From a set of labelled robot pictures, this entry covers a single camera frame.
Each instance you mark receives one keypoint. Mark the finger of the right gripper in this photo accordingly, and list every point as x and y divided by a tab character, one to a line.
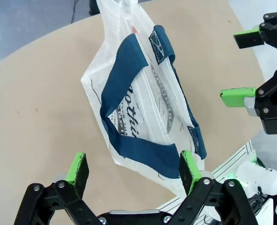
251	39
237	97

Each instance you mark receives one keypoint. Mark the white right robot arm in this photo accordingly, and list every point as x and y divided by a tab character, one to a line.
258	173

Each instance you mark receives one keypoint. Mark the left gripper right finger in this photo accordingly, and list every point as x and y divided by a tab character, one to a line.
199	199

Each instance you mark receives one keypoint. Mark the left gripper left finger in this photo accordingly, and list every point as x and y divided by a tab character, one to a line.
70	201

